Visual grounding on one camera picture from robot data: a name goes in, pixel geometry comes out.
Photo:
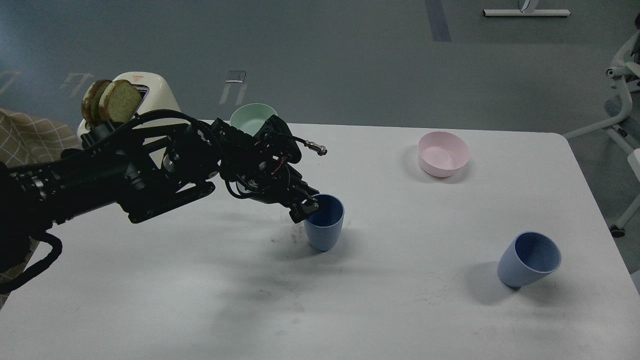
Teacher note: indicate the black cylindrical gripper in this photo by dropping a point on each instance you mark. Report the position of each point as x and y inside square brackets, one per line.
[258, 166]

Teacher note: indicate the blue cup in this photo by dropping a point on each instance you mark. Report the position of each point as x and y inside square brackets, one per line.
[530, 257]
[324, 227]

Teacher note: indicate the green bowl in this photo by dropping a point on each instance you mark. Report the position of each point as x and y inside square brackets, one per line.
[250, 118]

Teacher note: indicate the pink bowl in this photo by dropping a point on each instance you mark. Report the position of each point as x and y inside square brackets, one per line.
[442, 154]

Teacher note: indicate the cream white toaster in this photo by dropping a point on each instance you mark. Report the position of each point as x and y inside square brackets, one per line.
[156, 95]

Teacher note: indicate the front toast slice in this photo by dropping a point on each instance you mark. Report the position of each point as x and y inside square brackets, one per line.
[119, 102]

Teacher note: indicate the toast slice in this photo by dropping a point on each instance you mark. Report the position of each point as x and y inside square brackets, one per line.
[91, 100]
[119, 102]

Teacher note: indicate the rear toast slice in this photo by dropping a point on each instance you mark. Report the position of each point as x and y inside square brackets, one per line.
[91, 100]

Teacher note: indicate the white desk foot bar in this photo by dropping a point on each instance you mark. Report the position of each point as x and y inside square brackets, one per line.
[528, 9]

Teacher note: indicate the checkered beige cloth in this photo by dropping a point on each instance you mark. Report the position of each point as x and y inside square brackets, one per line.
[25, 140]

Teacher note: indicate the white office chair base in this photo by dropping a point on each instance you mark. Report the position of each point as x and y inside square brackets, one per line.
[623, 67]

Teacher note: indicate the metal floor bracket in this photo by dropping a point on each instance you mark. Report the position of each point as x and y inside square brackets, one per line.
[234, 88]

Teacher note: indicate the black robot arm with cables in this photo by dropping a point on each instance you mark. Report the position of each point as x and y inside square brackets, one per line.
[115, 166]

